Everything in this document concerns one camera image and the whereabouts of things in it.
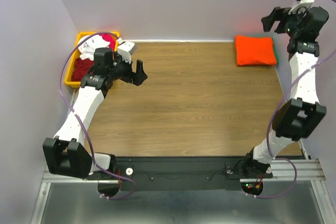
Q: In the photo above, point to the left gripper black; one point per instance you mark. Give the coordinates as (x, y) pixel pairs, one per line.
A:
(133, 77)

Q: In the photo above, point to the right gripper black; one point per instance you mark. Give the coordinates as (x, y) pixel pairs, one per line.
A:
(281, 14)

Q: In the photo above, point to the orange t shirt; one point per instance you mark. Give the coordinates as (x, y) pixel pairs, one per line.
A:
(252, 51)

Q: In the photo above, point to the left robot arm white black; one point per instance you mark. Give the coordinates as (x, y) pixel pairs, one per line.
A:
(65, 153)

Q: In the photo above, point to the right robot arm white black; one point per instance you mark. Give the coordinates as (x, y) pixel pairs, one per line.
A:
(300, 111)

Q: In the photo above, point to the green folded t shirt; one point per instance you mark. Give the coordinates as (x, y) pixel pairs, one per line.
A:
(275, 50)

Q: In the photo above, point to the pink t shirt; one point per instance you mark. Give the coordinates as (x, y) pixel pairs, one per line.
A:
(107, 39)

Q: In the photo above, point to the white t shirt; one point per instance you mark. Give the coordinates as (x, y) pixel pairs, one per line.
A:
(88, 48)

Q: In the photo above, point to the dark red t shirt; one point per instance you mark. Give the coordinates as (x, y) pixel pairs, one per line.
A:
(81, 67)

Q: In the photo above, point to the yellow plastic bin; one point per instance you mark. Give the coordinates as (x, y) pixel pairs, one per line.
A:
(70, 67)

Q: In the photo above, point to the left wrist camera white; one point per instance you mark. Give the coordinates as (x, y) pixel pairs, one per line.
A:
(126, 50)

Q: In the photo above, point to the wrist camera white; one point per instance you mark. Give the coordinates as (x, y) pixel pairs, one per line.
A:
(126, 50)
(300, 4)

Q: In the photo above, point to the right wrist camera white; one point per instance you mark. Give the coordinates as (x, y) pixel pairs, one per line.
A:
(300, 4)

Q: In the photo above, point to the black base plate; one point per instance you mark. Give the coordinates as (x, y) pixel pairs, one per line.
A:
(185, 173)

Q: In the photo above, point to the aluminium frame rail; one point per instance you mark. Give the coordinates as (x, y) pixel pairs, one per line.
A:
(294, 194)

